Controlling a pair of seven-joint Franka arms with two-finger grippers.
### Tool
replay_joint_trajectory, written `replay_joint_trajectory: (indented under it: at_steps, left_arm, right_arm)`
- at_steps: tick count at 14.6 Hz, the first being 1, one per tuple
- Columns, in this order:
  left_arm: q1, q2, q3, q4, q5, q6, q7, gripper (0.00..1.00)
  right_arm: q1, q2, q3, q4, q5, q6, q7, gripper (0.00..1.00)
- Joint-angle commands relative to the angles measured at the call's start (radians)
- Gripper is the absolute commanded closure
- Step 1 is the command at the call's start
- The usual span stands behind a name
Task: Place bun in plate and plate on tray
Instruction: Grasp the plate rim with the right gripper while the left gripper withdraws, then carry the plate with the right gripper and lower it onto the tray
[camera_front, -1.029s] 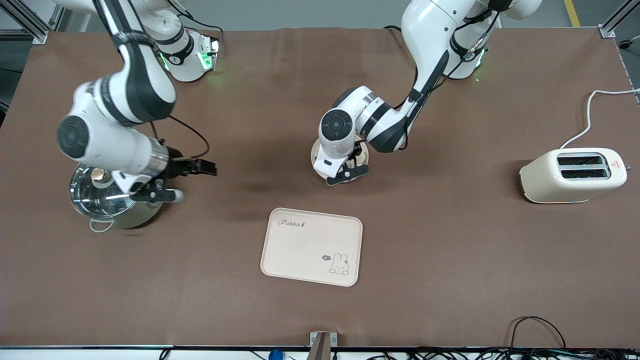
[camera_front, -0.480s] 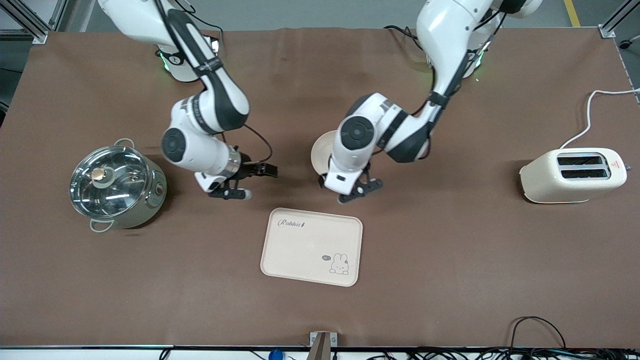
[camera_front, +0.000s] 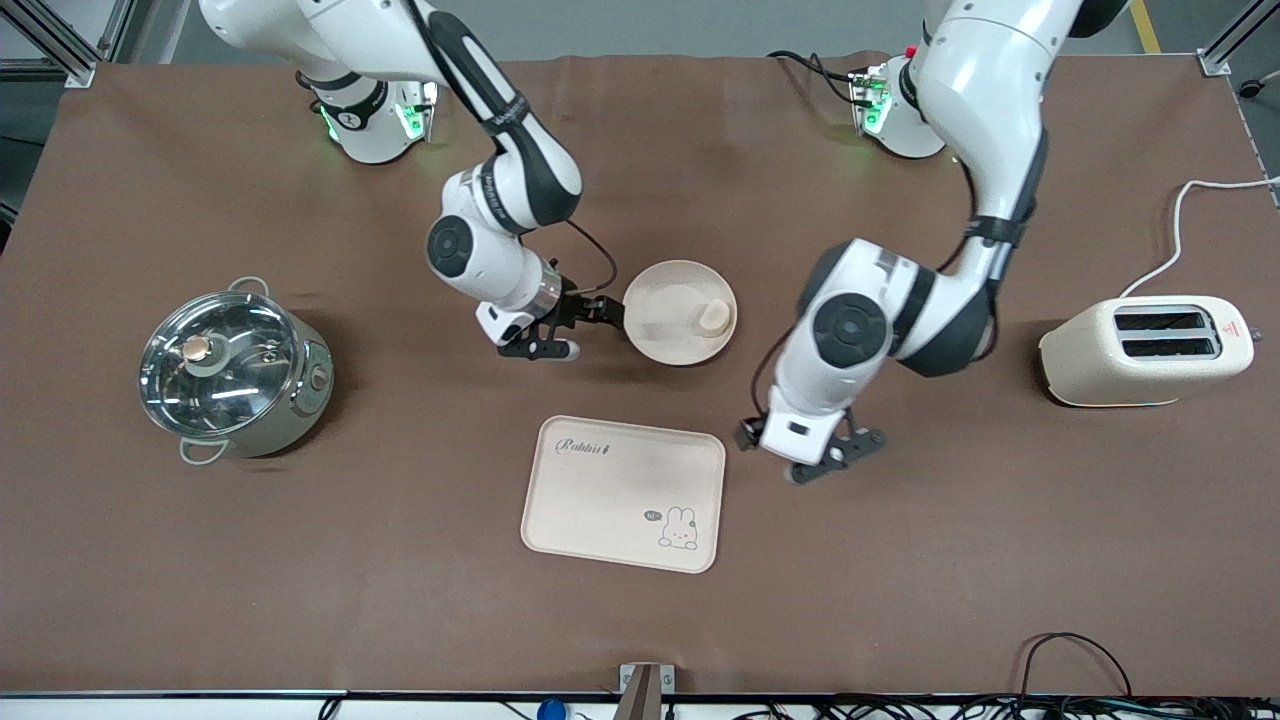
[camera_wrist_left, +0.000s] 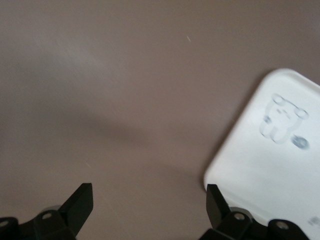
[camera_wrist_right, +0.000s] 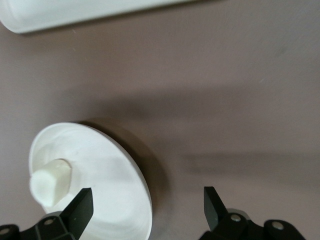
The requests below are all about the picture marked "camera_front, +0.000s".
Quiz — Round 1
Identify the cream two-slot toaster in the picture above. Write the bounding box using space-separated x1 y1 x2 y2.
1038 295 1255 408

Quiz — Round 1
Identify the white toaster power cable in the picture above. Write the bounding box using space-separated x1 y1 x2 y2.
1119 176 1280 299

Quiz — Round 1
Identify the aluminium frame post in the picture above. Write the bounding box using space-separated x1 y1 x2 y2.
1197 0 1280 78
0 0 98 89

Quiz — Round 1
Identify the black looped floor cable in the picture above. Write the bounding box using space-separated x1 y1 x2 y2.
1019 632 1134 701

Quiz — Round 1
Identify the grey metal table bracket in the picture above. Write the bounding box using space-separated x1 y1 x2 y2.
619 663 675 720

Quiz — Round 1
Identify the black left arm base cable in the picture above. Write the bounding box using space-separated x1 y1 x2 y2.
767 49 863 107

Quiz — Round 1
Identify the cream rabbit print tray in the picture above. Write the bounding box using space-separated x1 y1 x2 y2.
520 415 727 575

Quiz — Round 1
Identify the black floor cable bundle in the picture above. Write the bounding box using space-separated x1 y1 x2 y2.
730 694 1280 720

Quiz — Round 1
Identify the steel pot with glass lid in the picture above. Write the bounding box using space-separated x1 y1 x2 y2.
138 277 335 466

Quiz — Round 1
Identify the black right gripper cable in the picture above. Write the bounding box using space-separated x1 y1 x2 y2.
564 219 620 299

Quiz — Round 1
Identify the round cream plate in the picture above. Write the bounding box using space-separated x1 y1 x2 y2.
621 260 739 367

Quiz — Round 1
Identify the glass pot lid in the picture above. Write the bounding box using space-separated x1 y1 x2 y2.
138 290 301 437

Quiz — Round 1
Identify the brown table cover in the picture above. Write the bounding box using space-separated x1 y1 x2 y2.
0 50 1280 699

